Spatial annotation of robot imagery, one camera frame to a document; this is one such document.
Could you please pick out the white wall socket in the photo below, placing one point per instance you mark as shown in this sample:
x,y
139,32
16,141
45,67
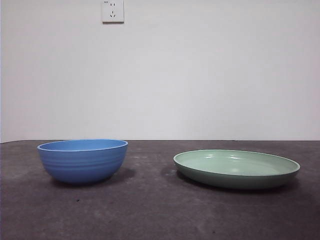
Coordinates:
x,y
113,12

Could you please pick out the blue ribbed bowl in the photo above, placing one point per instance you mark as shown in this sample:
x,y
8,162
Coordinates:
x,y
82,167

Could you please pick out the green round plate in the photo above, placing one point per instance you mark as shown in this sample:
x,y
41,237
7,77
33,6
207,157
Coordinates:
x,y
235,180

